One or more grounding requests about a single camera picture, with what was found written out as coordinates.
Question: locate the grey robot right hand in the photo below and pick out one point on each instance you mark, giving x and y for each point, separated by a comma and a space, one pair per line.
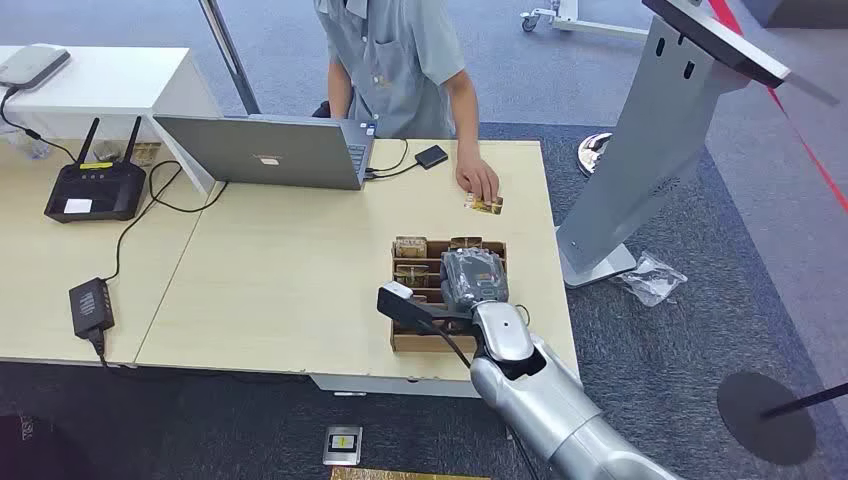
474, 275

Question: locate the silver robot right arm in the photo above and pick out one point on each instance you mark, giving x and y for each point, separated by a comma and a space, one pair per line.
543, 397

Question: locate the wooden slotted card organizer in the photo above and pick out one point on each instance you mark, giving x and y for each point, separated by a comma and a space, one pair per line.
424, 338

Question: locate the person's left hand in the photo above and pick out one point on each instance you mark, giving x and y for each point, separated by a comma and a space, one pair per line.
477, 175

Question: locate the person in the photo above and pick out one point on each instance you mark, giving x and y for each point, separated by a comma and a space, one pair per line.
397, 66

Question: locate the round silver floor object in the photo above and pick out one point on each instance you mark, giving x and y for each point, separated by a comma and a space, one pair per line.
591, 154

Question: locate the clear plastic bag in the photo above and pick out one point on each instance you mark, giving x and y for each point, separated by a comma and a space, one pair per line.
650, 279

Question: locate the grey kiosk stand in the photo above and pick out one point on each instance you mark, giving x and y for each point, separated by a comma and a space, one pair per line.
636, 152

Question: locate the gold patterned sheet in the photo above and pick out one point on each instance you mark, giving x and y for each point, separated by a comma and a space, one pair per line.
397, 474

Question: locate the silver floor socket box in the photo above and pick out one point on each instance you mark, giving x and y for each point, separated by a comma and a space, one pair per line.
342, 445

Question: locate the grey laptop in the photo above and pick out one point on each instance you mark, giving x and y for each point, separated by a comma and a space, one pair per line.
265, 156

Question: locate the black round base with pole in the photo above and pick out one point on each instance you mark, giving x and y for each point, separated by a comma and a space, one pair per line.
762, 420

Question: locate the slanted metal pole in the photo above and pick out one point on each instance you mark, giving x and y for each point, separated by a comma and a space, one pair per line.
230, 56

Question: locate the black power adapter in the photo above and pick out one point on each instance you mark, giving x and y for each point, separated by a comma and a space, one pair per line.
91, 308

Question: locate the black router with antennas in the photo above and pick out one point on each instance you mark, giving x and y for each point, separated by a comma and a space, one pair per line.
96, 192

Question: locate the white cabinet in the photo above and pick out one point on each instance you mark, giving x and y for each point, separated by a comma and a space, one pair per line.
112, 83

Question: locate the flat grey device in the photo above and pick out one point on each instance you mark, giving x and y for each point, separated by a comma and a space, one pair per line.
32, 65

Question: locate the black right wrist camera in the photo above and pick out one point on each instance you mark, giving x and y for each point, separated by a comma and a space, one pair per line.
401, 305

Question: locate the white wheeled frame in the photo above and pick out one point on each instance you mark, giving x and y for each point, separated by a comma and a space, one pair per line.
583, 20

